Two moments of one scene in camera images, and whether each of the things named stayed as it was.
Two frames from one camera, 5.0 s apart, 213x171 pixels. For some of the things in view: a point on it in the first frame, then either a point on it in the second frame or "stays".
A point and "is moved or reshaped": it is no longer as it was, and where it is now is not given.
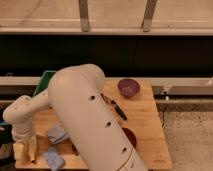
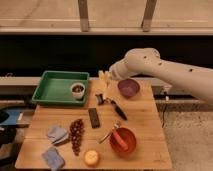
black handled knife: (114, 105) stays
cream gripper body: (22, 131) to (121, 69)
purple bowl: (128, 88) stays
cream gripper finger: (32, 147) to (108, 77)
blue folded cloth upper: (56, 134) stays
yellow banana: (32, 147) is moved or reshaped
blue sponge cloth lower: (54, 160) stays
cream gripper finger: (19, 151) to (100, 74)
